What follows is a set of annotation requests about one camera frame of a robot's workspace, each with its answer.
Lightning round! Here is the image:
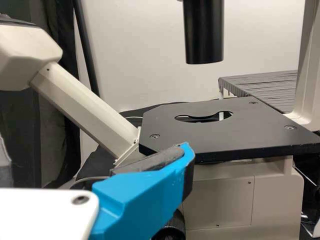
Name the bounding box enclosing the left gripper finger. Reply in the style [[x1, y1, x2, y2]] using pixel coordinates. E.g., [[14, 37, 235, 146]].
[[91, 141, 196, 240]]

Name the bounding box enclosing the black platform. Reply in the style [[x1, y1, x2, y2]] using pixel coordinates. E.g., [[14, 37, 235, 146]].
[[218, 70, 299, 117]]

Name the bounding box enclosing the white cable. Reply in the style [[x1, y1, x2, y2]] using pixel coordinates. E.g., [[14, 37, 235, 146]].
[[73, 174, 112, 190]]

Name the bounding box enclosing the cream microscope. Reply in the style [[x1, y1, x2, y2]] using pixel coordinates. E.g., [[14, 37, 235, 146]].
[[0, 0, 320, 240]]

